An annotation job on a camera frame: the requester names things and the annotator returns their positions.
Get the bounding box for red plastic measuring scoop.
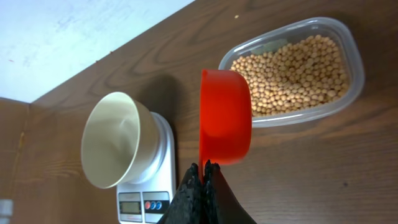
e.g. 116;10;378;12
198;70;252;181

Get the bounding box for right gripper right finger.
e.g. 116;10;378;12
203;160;256;224

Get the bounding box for white round bowl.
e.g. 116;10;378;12
81;92;160;189

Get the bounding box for white digital kitchen scale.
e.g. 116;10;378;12
116;112;177;224

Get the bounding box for yellow soybeans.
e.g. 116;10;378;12
229;35;349;117

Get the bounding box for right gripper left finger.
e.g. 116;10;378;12
157;163;202;224

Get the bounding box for clear plastic container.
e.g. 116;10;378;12
218;17;365;128

